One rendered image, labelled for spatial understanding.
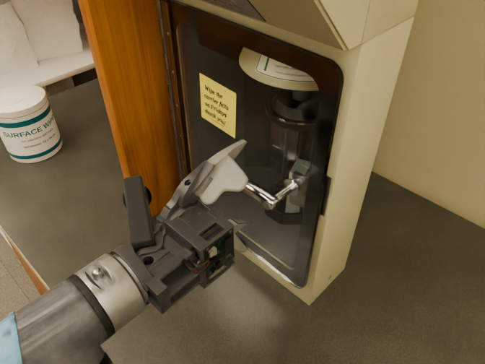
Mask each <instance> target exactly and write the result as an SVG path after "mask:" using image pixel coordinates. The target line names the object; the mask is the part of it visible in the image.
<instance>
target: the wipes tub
mask: <svg viewBox="0 0 485 364"><path fill-rule="evenodd" d="M0 137H1V139H2V141H3V143H4V146H5V147H6V150H7V152H8V153H9V155H10V157H11V158H12V159H13V160H15V161H17V162H20V163H36V162H40V161H42V160H46V159H48V158H49V157H52V156H53V155H55V154H56V153H57V152H58V151H59V150H60V149H61V147H62V144H63V142H62V138H61V135H60V132H59V130H58V127H57V124H56V120H55V118H54V116H53V112H52V110H51V106H50V104H49V102H48V99H47V96H46V93H45V90H44V89H43V88H42V87H39V86H36V85H32V84H20V85H15V86H11V87H6V88H4V89H2V90H0Z"/></svg>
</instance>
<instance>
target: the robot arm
mask: <svg viewBox="0 0 485 364"><path fill-rule="evenodd" d="M246 144H247V142H246V141H245V140H244V139H241V140H240V141H238V142H235V143H234V144H232V145H230V146H228V147H227V148H225V149H223V150H222V151H220V152H218V153H216V154H215V155H214V156H212V157H211V158H209V159H208V160H207V161H203V162H202V163H201V164H200V165H199V166H198V167H197V168H196V169H195V170H193V171H192V172H191V173H190V174H189V175H187V176H186V177H185V178H184V179H183V181H182V182H181V183H180V185H179V186H178V187H177V189H176V190H175V193H174V194H173V195H172V198H171V200H170V201H169V202H168V203H167V204H166V207H164V208H163V210H162V211H161V213H160V215H159V216H158V217H156V218H157V221H156V222H154V223H153V222H152V215H151V211H150V207H149V205H150V204H151V201H152V195H151V192H150V190H149V189H148V188H147V187H146V186H144V182H143V178H142V177H141V175H135V176H131V177H127V178H124V179H123V187H124V191H123V203H124V205H125V207H126V209H127V214H128V224H129V230H130V236H131V245H132V247H133V250H134V252H133V251H132V250H131V249H130V248H129V247H127V246H125V245H120V246H119V247H117V248H115V249H114V250H112V251H111V252H110V254H109V253H105V254H103V255H102V256H101V257H99V258H97V259H95V260H94V261H93V262H91V263H90V264H88V265H86V266H85V267H84V268H82V269H80V270H79V271H78V272H76V273H74V274H73V275H71V276H70V277H69V278H67V279H65V280H64V281H63V282H60V283H59V284H57V285H56V286H55V287H53V288H51V289H50V290H49V291H47V292H45V293H43V294H42V295H41V296H39V297H38V298H36V299H34V300H33V301H32V302H30V303H28V304H27V305H25V306H24V307H22V308H21V309H19V310H18V311H16V312H14V311H13V312H11V313H10V314H9V315H8V316H7V317H6V318H5V319H4V320H2V321H0V364H113V362H112V360H111V359H110V358H109V356H108V354H107V353H106V352H105V351H104V350H103V349H102V348H101V344H102V343H103V342H105V341H106V340H107V339H109V338H110V337H111V336H113V335H114V334H115V333H116V332H118V331H119V330H120V329H122V328H123V327H124V326H125V325H126V324H128V323H129V322H130V321H132V320H133V319H135V318H136V317H137V316H138V315H139V314H141V313H142V312H143V311H144V310H145V309H146V305H149V304H150V303H151V304H152V305H153V306H154V307H155V308H156V309H157V310H158V311H159V312H160V313H161V314H163V313H164V312H165V311H167V310H168V309H169V308H171V307H172V306H173V305H175V304H176V303H177V302H178V301H179V300H180V299H181V298H183V297H184V296H185V295H187V294H188V293H189V292H190V291H191V290H192V289H194V288H195V287H196V286H197V285H200V286H202V288H203V289H205V288H206V287H208V286H209V285H210V284H211V283H212V282H213V281H214V280H216V279H217V278H218V277H220V276H221V275H222V274H224V273H225V272H226V271H227V270H228V269H229V268H230V267H232V266H233V265H234V264H235V261H234V260H232V258H233V257H234V256H235V253H234V250H235V251H237V252H240V253H245V252H246V251H247V247H246V246H245V245H244V243H243V242H242V241H241V240H240V239H239V238H238V237H237V236H236V234H235V233H236V232H237V231H239V230H240V229H242V228H243V227H244V226H245V225H246V223H247V222H246V221H244V220H239V219H235V218H231V219H229V220H227V219H226V217H225V215H223V214H222V213H221V212H219V211H218V210H217V209H215V208H212V209H208V208H207V207H205V206H204V205H202V204H200V203H199V202H197V199H198V198H200V200H201V201H202V202H203V203H204V204H213V203H214V202H215V201H216V200H217V199H218V198H219V196H220V195H221V194H222V193H223V192H225V191H235V192H239V191H242V190H243V189H244V188H245V187H246V186H247V184H248V177H247V175H246V174H245V173H244V172H243V170H242V169H241V168H240V167H239V165H238V164H237V163H236V162H235V161H234V159H235V158H236V157H237V156H238V155H239V154H240V153H241V151H242V150H243V148H244V147H245V145H246ZM224 265H225V266H226V267H225V268H223V269H222V270H221V271H220V272H219V273H217V270H218V269H220V268H221V267H222V266H224ZM216 273H217V274H216ZM213 274H216V275H215V276H213V277H212V278H210V276H211V275H213Z"/></svg>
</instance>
